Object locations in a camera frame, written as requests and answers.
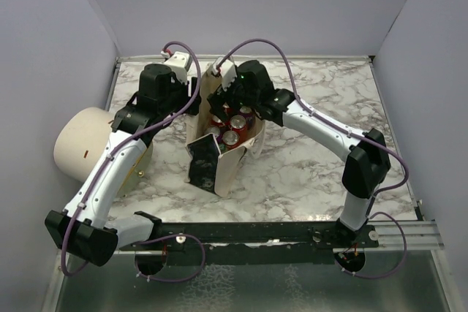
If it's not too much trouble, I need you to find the red cola can four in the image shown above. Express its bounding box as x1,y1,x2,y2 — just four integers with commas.
205,126,222,138

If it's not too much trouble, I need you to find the purple fanta can two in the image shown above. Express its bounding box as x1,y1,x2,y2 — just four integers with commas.
216,132,223,144

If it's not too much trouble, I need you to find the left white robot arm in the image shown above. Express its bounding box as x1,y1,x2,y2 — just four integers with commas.
45,61,203,276

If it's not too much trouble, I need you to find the purple fanta can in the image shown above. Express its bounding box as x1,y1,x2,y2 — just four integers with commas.
238,106,255,129

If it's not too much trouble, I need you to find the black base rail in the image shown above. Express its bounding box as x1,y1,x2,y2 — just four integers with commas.
118,221,379,267

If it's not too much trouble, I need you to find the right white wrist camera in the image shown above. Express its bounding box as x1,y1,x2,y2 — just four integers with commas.
212,57,237,91

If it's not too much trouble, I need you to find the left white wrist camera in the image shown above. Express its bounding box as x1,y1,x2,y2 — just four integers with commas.
161,49,192,72

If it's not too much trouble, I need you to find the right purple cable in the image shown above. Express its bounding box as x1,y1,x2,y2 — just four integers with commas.
217,37,409,279

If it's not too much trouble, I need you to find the red cola can three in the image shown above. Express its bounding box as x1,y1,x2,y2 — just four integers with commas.
222,130,241,150

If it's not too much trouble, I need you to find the red cola can two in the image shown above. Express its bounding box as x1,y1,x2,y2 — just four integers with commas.
210,115,228,128

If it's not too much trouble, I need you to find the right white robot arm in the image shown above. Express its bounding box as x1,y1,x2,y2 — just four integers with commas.
207,60,390,247

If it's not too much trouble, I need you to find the cream cylindrical container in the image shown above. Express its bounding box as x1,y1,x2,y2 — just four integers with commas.
53,106,154,199

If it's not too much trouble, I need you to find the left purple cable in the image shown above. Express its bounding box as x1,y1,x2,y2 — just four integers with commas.
60,40,205,284

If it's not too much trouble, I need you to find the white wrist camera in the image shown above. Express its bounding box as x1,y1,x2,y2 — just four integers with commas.
161,49,192,72
212,57,237,91

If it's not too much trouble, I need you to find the purple cable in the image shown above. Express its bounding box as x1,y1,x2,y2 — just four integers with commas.
60,40,205,284
217,37,409,279

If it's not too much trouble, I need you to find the red cola can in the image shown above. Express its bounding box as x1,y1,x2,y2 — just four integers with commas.
230,115,248,135

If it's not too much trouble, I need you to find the beige canvas tote bag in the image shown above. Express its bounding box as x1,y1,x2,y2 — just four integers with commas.
185,63,265,197

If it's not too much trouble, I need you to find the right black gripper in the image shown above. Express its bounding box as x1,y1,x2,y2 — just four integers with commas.
207,71,259,123

